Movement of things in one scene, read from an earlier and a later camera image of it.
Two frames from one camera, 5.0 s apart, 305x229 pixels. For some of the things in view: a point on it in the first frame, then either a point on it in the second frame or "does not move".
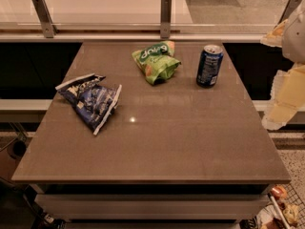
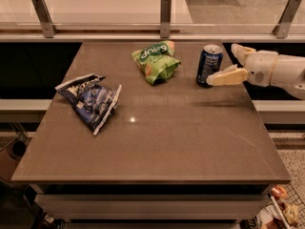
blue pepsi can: (209, 65) does not move
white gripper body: (295, 37) to (258, 66)
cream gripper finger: (274, 38) to (240, 52)
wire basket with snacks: (283, 207) does not move
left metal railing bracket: (48, 27) does not move
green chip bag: (156, 62) does not move
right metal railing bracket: (292, 5) does not move
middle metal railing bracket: (165, 16) does not move
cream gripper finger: (288, 94) to (229, 76)
